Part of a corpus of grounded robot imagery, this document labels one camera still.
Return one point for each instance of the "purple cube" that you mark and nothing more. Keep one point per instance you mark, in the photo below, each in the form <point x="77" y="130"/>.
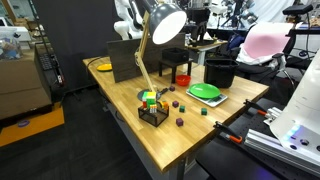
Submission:
<point x="175" y="104"/>
<point x="179" y="122"/>
<point x="172" y="88"/>

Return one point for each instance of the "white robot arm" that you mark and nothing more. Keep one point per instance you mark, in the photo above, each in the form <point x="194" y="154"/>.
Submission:
<point x="128" y="28"/>

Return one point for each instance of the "green plastic plate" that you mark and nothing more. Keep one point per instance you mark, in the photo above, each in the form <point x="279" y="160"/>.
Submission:
<point x="204" y="90"/>

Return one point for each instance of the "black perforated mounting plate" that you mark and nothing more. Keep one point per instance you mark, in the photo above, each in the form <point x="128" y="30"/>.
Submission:
<point x="226" y="160"/>

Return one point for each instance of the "multicoloured puzzle cube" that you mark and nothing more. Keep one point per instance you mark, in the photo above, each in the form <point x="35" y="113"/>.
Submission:
<point x="150" y="97"/>

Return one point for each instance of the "orange puzzle cube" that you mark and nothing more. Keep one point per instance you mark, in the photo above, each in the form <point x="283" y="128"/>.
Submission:
<point x="165" y="106"/>

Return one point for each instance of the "grey round base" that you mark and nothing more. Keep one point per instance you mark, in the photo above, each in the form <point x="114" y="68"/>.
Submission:
<point x="143" y="96"/>

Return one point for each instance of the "small white-faced puzzle cube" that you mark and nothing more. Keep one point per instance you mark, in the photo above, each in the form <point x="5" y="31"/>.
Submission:
<point x="153" y="109"/>

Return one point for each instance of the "dark wooden stool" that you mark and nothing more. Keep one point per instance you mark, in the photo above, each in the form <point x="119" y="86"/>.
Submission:
<point x="173" y="65"/>

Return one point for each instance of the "green cube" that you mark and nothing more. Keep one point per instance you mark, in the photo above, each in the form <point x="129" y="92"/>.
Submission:
<point x="182" y="109"/>
<point x="204" y="111"/>

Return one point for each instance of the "black square box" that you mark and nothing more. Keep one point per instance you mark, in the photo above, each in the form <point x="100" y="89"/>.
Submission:
<point x="175" y="55"/>

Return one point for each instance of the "dark wooden board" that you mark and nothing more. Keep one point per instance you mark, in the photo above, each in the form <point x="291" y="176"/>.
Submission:
<point x="125" y="61"/>

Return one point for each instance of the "white kitchen scale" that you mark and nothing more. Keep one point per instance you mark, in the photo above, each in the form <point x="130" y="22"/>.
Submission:
<point x="213" y="101"/>

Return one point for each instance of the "yellow round disc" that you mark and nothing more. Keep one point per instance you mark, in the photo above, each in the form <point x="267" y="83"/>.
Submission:
<point x="104" y="67"/>

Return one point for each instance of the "black plastic bin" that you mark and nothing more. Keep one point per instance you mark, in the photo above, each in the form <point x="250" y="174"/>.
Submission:
<point x="220" y="75"/>

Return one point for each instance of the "light wooden desk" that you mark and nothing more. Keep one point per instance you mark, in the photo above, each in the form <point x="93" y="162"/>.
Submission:
<point x="213" y="46"/>

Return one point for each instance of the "grey table leg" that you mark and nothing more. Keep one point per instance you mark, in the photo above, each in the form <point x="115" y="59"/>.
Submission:
<point x="178" y="170"/>

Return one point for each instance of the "orange and black clamp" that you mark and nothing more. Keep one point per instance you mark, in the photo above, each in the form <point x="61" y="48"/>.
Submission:
<point x="230" y="135"/>
<point x="256" y="108"/>

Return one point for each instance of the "blue bag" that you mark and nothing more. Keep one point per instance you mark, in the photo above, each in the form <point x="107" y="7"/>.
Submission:
<point x="236" y="41"/>

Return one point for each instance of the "black office chair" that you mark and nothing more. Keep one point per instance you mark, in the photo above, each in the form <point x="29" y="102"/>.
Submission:
<point x="253" y="70"/>

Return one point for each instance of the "black curtain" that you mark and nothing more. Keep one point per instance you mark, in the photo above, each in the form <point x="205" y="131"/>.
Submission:
<point x="76" y="40"/>

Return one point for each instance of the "black keypad device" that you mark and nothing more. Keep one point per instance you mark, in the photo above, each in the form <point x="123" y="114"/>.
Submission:
<point x="50" y="66"/>

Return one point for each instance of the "pink sheet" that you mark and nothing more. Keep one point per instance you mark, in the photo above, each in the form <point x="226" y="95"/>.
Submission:
<point x="266" y="41"/>

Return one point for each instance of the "yellow wooden platform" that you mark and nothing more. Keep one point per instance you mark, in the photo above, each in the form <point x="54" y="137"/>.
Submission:
<point x="36" y="126"/>

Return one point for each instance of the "brown cardboard box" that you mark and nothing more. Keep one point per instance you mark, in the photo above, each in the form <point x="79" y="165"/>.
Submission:
<point x="20" y="83"/>

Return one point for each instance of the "purple disc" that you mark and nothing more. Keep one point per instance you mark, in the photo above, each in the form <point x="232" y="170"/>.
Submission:
<point x="23" y="123"/>

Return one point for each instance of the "white rounded object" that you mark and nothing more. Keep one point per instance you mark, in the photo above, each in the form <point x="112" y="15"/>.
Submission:
<point x="300" y="110"/>

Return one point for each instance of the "white storage box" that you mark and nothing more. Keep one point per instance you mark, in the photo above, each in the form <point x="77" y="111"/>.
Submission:
<point x="16" y="33"/>

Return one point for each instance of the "clear bin with clutter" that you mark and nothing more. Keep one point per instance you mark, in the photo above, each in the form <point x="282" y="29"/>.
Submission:
<point x="9" y="50"/>

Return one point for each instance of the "silver aluminium bracket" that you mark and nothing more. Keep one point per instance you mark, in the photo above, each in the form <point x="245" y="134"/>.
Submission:
<point x="274" y="115"/>

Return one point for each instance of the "silver aluminium extrusion rail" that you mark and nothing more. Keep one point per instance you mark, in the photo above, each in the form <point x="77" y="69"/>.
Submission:
<point x="266" y="141"/>

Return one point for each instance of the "black camera on pole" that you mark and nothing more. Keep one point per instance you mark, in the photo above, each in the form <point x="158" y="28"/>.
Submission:
<point x="297" y="9"/>

